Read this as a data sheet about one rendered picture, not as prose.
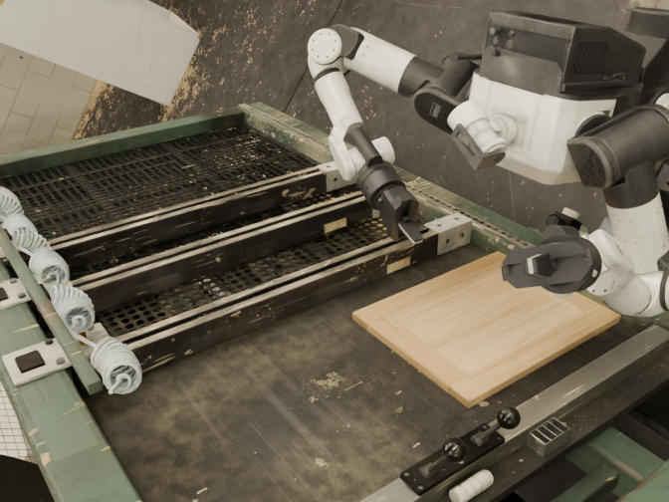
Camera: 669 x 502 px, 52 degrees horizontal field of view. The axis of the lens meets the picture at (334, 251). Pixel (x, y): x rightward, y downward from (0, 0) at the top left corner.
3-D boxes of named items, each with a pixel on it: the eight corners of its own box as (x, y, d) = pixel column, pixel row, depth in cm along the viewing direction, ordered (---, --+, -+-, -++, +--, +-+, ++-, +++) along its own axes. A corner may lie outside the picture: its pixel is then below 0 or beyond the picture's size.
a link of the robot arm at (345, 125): (344, 185, 156) (322, 132, 157) (380, 171, 157) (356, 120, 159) (348, 176, 149) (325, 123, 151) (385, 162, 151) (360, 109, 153)
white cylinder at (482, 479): (460, 510, 111) (494, 487, 115) (461, 498, 109) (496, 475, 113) (447, 498, 113) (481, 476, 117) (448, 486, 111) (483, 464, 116)
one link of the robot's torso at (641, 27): (647, 6, 155) (602, 5, 145) (703, 15, 146) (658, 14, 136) (615, 126, 167) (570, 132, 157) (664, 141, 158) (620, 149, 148)
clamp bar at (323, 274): (475, 245, 188) (484, 164, 176) (27, 427, 128) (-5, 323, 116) (449, 231, 195) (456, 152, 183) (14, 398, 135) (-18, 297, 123)
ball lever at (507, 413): (490, 446, 119) (529, 418, 108) (475, 456, 117) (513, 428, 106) (477, 427, 120) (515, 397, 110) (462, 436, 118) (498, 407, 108)
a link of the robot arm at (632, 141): (649, 170, 127) (635, 104, 121) (683, 184, 119) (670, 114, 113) (594, 198, 126) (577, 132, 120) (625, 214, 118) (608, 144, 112)
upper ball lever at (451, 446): (440, 478, 113) (476, 451, 102) (422, 489, 111) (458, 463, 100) (427, 458, 114) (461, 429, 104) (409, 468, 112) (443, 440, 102)
